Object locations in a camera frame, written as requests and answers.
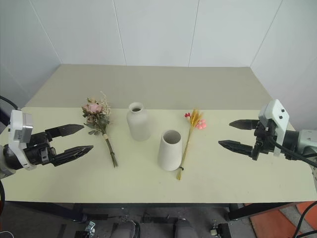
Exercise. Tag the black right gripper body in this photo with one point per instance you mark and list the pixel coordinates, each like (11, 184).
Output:
(264, 138)

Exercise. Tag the white tapered cylinder vase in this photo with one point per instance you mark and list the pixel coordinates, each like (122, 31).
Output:
(170, 151)

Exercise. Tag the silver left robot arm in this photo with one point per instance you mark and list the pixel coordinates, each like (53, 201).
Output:
(7, 161)

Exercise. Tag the white narrow-neck bottle vase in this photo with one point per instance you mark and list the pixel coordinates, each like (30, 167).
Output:
(138, 122)

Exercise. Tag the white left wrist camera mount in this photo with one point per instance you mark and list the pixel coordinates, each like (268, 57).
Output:
(19, 137)

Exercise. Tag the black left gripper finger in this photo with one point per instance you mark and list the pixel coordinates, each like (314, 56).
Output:
(65, 130)
(73, 152)

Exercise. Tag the dark rounded robot leg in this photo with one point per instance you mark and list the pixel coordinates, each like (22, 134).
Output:
(184, 229)

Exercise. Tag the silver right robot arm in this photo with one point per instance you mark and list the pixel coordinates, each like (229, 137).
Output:
(303, 141)

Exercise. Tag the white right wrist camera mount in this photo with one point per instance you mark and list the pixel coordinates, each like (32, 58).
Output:
(276, 119)

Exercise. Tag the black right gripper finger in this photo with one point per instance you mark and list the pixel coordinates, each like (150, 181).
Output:
(244, 124)
(235, 145)

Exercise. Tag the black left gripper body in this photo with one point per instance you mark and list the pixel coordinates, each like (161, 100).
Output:
(37, 148)

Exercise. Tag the black table frame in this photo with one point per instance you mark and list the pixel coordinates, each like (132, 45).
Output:
(138, 207)

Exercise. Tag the yellow wheat red flower bouquet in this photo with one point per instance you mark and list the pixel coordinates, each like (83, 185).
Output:
(190, 134)

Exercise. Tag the pink rose dried bouquet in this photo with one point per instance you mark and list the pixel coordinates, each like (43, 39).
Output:
(99, 119)

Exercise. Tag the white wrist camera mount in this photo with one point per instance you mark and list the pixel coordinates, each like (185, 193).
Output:
(276, 119)
(19, 137)

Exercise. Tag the orange floor mat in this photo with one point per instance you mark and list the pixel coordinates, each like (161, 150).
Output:
(280, 219)

